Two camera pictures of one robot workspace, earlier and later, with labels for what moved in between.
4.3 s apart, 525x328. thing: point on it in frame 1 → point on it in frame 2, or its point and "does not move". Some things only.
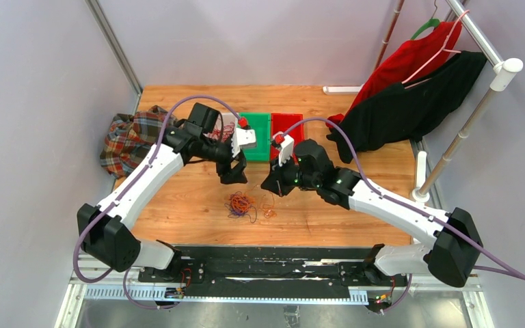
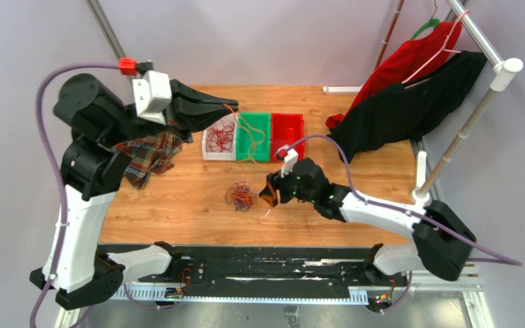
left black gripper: x=236 y=175 → x=191 y=108
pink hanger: x=435 y=58 does not move
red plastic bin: x=281 y=122 does not move
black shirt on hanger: x=407 y=111 does not move
